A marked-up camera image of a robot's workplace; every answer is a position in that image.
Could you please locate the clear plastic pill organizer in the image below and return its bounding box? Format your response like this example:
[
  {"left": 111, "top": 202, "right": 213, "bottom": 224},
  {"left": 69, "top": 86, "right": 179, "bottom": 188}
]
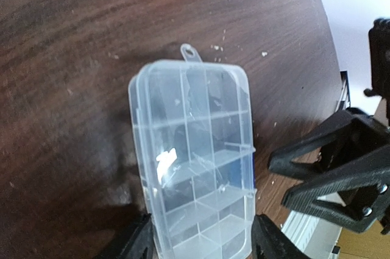
[{"left": 128, "top": 44, "right": 257, "bottom": 258}]

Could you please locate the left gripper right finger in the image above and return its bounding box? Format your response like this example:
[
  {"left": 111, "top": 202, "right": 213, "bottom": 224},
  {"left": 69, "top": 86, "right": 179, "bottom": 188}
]
[{"left": 251, "top": 215, "right": 305, "bottom": 259}]

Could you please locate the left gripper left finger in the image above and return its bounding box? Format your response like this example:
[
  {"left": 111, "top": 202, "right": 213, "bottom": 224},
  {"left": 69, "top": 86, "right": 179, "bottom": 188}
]
[{"left": 97, "top": 213, "right": 154, "bottom": 259}]

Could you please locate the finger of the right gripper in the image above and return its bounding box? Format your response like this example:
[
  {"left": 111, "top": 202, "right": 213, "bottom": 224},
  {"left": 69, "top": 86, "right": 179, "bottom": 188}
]
[
  {"left": 282, "top": 149, "right": 389, "bottom": 235},
  {"left": 268, "top": 109, "right": 371, "bottom": 177}
]

